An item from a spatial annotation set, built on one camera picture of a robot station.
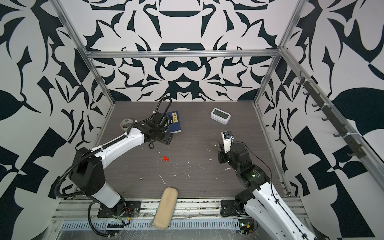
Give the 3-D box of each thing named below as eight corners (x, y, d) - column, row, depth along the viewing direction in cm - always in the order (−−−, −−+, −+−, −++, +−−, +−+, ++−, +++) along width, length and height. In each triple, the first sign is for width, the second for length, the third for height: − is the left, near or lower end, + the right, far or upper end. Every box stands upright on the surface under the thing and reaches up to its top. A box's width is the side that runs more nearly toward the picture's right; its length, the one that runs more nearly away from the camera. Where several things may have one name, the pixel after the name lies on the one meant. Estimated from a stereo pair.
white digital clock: (208, 118, 113) (208, 114, 109) (212, 111, 118) (213, 106, 114) (226, 125, 109) (227, 121, 105) (230, 117, 114) (231, 113, 110)
